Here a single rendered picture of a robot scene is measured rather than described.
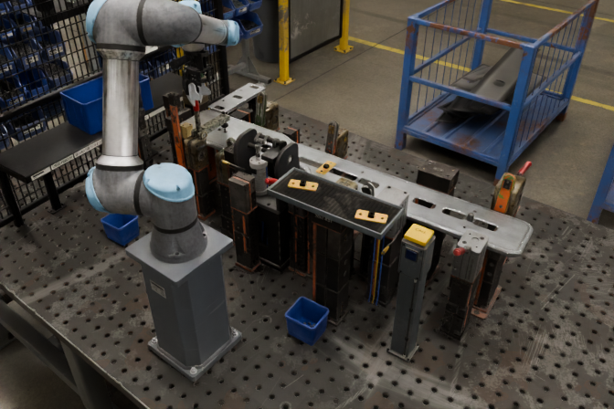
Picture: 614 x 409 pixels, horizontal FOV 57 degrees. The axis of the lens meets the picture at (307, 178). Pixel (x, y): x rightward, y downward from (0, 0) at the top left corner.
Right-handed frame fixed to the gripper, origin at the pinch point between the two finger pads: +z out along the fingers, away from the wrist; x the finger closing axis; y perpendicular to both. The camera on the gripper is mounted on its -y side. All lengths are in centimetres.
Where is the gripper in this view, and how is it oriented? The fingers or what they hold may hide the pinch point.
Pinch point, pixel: (195, 100)
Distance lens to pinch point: 209.0
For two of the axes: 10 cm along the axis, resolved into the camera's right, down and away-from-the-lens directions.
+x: 5.5, -4.7, 6.9
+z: 0.0, 8.2, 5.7
